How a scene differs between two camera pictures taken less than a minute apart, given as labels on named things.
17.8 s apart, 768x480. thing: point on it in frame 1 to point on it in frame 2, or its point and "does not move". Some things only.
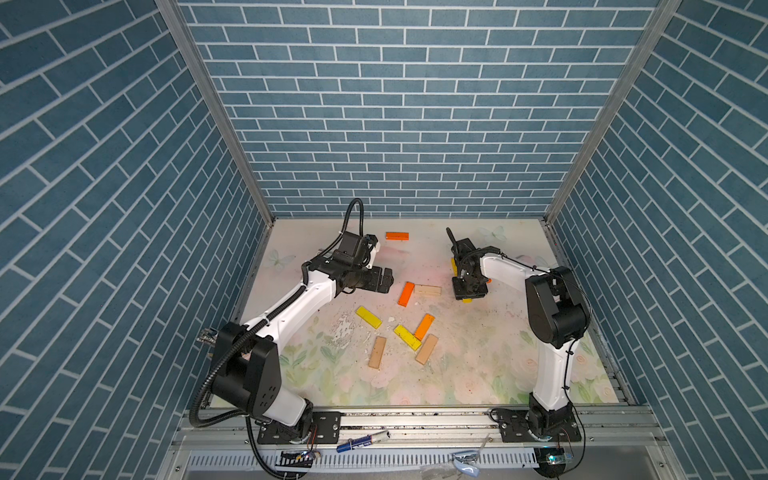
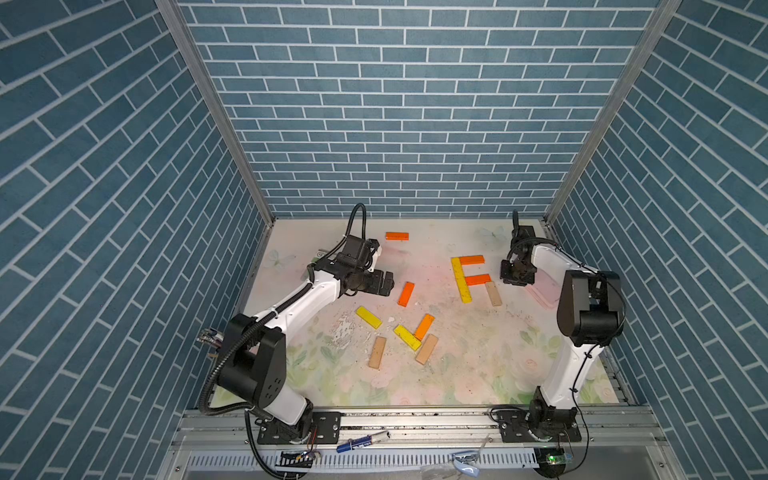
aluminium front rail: x=236 y=429 does not move
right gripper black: x=477 y=294 to x=506 y=279
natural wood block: x=424 y=289 to x=493 y=294
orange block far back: x=397 y=236 does not move
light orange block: x=424 y=326 does not move
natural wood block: x=377 y=352 does not move
